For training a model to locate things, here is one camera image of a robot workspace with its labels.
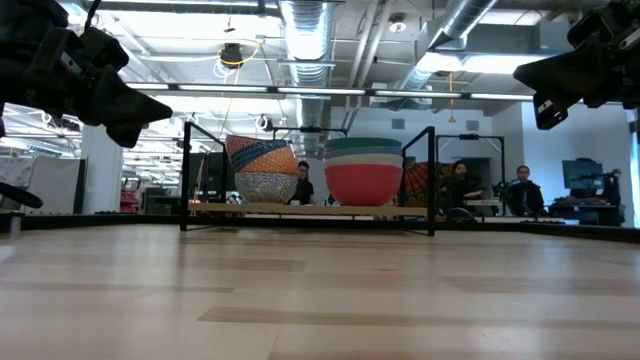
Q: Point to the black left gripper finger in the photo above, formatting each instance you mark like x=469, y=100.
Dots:
x=126, y=135
x=130, y=105

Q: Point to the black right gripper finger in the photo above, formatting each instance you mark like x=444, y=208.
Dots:
x=550, y=112
x=570, y=75

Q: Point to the red patterned ceramic bowl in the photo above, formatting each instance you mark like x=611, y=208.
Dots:
x=240, y=142

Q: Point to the navy striped white bowl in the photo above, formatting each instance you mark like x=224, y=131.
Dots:
x=265, y=189

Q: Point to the yellow patterned ceramic bowl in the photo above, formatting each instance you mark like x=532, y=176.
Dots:
x=280, y=162

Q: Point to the teal plastic bowl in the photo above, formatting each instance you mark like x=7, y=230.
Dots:
x=362, y=142

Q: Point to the grey-blue plastic bowl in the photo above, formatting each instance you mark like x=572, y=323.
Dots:
x=362, y=151

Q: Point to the coral plastic bowl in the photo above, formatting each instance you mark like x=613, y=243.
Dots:
x=362, y=185

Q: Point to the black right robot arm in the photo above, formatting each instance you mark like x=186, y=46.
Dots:
x=630, y=9

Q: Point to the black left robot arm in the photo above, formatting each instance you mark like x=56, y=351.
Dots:
x=25, y=12

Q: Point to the white building column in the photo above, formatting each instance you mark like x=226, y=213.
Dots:
x=102, y=175

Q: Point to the dark computer monitor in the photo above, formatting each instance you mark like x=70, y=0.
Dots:
x=582, y=174

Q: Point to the person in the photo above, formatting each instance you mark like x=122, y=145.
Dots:
x=302, y=190
x=457, y=190
x=525, y=197

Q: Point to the white partition panel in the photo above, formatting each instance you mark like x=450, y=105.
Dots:
x=50, y=185

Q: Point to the black desk stand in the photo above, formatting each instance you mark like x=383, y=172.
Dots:
x=612, y=190

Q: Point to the long linear ceiling light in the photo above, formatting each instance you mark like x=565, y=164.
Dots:
x=425, y=93

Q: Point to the orange patterned fabric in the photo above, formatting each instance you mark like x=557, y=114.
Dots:
x=417, y=185

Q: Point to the round ceiling sensor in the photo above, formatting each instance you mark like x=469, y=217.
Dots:
x=398, y=25

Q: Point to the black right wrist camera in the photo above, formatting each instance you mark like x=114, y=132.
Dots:
x=590, y=27

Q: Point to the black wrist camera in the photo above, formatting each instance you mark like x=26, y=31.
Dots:
x=102, y=47
x=590, y=27

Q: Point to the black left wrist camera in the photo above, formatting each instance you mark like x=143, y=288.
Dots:
x=102, y=47

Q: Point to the grey rectangular air duct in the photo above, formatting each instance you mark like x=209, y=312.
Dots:
x=515, y=37

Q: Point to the grey square wall vent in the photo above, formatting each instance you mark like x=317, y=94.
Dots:
x=472, y=125
x=397, y=123

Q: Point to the black metal rig frame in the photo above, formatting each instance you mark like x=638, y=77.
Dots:
x=470, y=136
x=310, y=129

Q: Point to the black overhead camera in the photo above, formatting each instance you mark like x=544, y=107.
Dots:
x=231, y=55

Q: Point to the silver slanted air duct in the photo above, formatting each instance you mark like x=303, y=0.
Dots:
x=465, y=15

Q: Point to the silver spiral air duct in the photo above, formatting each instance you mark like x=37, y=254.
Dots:
x=307, y=30

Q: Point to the black metal rack frame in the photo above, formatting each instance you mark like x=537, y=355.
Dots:
x=310, y=209

